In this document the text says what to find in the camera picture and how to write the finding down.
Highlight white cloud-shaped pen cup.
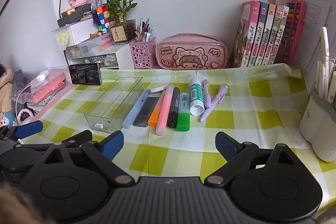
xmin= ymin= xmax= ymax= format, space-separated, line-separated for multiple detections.
xmin=299 ymin=88 xmax=336 ymax=162

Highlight white cable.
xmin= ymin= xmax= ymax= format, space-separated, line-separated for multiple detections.
xmin=15 ymin=82 xmax=38 ymax=120

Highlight blue white plush toy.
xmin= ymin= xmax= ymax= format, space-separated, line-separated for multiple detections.
xmin=0 ymin=111 xmax=15 ymax=128

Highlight pink pencil case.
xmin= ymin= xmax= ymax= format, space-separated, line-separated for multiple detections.
xmin=155 ymin=34 xmax=228 ymax=71

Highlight printed paper sheets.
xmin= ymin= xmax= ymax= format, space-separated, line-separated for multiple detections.
xmin=296 ymin=0 xmax=336 ymax=99

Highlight translucent yellow-patterned bag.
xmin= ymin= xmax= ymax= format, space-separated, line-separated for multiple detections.
xmin=51 ymin=26 xmax=73 ymax=51

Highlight beige plush toy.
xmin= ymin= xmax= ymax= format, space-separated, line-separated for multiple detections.
xmin=0 ymin=68 xmax=14 ymax=113

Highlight white box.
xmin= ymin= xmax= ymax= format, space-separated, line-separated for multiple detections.
xmin=70 ymin=20 xmax=98 ymax=45

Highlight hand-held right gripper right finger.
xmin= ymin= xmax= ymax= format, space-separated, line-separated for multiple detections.
xmin=205 ymin=132 xmax=301 ymax=186

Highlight small wooden box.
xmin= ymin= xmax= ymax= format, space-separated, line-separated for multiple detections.
xmin=61 ymin=7 xmax=77 ymax=17

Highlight orange highlighter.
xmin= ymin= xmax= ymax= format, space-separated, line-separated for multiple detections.
xmin=147 ymin=90 xmax=166 ymax=127

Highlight dark grey fabric item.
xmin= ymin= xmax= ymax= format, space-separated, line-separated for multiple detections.
xmin=13 ymin=70 xmax=30 ymax=88

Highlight grey plastic case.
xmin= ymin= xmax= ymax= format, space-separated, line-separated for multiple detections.
xmin=133 ymin=94 xmax=160 ymax=127

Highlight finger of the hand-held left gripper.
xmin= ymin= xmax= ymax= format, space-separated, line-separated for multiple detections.
xmin=54 ymin=130 xmax=93 ymax=147
xmin=14 ymin=120 xmax=44 ymax=139

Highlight lucky bamboo in glass vase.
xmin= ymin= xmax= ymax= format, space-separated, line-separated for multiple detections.
xmin=106 ymin=0 xmax=138 ymax=45

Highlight fluffy pink plush item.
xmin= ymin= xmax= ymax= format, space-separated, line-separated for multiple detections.
xmin=17 ymin=107 xmax=35 ymax=125

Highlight clear plastic box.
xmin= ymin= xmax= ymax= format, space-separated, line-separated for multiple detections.
xmin=84 ymin=76 xmax=143 ymax=134

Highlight pink highlighter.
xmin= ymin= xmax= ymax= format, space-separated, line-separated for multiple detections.
xmin=156 ymin=85 xmax=174 ymax=136

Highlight green checked tablecloth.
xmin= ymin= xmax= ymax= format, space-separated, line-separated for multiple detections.
xmin=19 ymin=63 xmax=336 ymax=220

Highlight smartphone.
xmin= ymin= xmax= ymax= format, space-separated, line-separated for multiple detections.
xmin=69 ymin=63 xmax=102 ymax=86

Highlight pink abacus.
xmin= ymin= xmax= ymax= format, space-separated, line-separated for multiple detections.
xmin=281 ymin=0 xmax=307 ymax=66

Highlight white drawer organizer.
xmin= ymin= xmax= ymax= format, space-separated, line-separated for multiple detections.
xmin=66 ymin=43 xmax=132 ymax=70

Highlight bunch of white pens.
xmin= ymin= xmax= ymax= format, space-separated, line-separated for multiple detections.
xmin=315 ymin=27 xmax=336 ymax=104

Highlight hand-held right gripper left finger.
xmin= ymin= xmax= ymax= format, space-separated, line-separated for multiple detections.
xmin=39 ymin=131 xmax=135 ymax=186

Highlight blue highlighter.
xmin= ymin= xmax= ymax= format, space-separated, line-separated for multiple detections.
xmin=122 ymin=89 xmax=151 ymax=129

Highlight green white glue stick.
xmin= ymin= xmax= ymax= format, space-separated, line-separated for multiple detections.
xmin=189 ymin=77 xmax=205 ymax=116

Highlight green highlighter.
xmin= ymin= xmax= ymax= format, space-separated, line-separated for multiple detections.
xmin=176 ymin=93 xmax=190 ymax=132

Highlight pink perforated pen holder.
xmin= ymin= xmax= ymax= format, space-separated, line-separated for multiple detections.
xmin=129 ymin=39 xmax=157 ymax=69

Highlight purple pen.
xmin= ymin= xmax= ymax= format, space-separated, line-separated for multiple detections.
xmin=200 ymin=84 xmax=228 ymax=123

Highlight clear purple mechanical pencil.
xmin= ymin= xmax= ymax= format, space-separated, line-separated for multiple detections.
xmin=203 ymin=79 xmax=211 ymax=109

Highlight stack of pink books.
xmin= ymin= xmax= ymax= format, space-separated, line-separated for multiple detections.
xmin=10 ymin=69 xmax=69 ymax=107

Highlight dark grey box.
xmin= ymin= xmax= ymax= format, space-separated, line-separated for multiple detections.
xmin=57 ymin=4 xmax=96 ymax=28

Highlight clear storage box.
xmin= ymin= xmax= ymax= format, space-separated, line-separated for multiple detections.
xmin=79 ymin=34 xmax=114 ymax=56
xmin=65 ymin=44 xmax=89 ymax=59

